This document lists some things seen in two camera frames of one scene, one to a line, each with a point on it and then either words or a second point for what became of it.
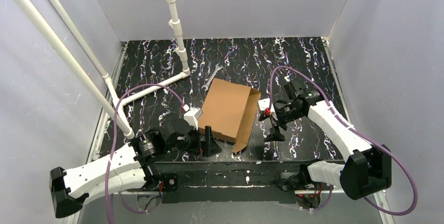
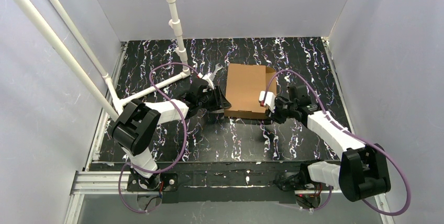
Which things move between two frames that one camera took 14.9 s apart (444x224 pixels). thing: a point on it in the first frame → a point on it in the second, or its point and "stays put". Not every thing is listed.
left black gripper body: x=201 y=141 → x=215 y=97
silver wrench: x=218 y=67 stays put
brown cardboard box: x=230 y=111 → x=244 y=83
